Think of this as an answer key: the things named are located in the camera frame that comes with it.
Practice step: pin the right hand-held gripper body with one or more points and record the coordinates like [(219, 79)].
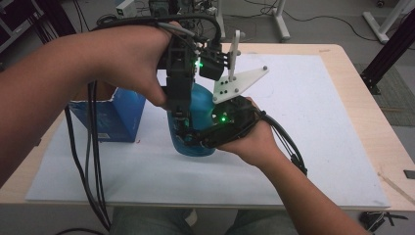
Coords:
[(235, 130)]

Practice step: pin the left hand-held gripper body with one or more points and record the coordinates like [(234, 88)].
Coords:
[(177, 71)]

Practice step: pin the blue plastic bottle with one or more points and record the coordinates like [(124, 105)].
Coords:
[(202, 107)]

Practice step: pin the person's right hand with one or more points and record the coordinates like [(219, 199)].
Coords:
[(257, 147)]

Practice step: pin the person's left hand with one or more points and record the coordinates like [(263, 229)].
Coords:
[(130, 58)]

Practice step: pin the blue cardboard box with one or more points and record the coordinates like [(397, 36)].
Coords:
[(117, 120)]

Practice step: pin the black computer tower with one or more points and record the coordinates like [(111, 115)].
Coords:
[(163, 6)]

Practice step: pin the white stand leg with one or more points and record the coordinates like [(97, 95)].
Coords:
[(281, 23), (220, 19)]

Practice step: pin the white foam mat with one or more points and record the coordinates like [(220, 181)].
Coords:
[(310, 137)]

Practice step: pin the white power supply box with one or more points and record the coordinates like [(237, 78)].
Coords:
[(125, 8)]

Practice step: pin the person's right leg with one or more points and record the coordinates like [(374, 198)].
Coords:
[(261, 225)]

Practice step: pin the black tool on floor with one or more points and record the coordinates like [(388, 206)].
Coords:
[(375, 220)]

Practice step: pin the dark shelf rack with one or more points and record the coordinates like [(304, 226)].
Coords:
[(16, 19)]

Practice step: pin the small dark tag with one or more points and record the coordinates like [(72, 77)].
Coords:
[(409, 174)]

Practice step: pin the black frame post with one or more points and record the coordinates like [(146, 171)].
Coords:
[(391, 55), (60, 16)]

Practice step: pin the white slanted stand frame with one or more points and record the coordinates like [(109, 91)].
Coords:
[(381, 23)]

